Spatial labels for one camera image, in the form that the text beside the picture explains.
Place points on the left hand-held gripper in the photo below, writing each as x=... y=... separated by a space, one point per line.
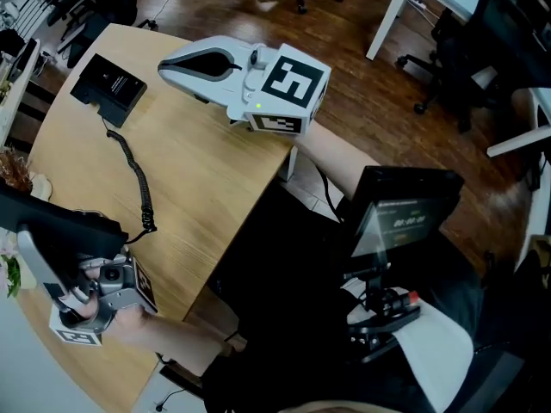
x=142 y=286

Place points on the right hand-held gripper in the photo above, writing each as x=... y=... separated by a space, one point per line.
x=288 y=84

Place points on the pink flowers cream pot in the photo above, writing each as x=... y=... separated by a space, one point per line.
x=8 y=269

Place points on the person's black clothed body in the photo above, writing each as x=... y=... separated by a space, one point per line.
x=280 y=295

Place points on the white cluttered desk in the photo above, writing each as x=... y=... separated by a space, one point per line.
x=17 y=84

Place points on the black telephone handset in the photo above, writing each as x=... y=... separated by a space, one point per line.
x=64 y=222

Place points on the person's right forearm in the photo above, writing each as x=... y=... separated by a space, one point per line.
x=331 y=153

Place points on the dried brown plant white pot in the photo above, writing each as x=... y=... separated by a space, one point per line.
x=15 y=170

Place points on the white cloth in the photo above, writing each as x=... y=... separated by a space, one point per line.
x=435 y=351

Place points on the white wall socket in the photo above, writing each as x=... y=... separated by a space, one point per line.
x=160 y=406

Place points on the white power strip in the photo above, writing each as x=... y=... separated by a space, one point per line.
x=416 y=1

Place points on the person's left forearm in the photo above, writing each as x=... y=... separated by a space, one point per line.
x=172 y=342

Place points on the white table leg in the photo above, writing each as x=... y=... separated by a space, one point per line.
x=289 y=164

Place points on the black screen device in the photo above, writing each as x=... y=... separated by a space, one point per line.
x=400 y=226

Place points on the black mesh office chair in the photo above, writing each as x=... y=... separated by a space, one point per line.
x=486 y=54

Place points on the person's left hand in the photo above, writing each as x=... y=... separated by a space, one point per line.
x=88 y=310

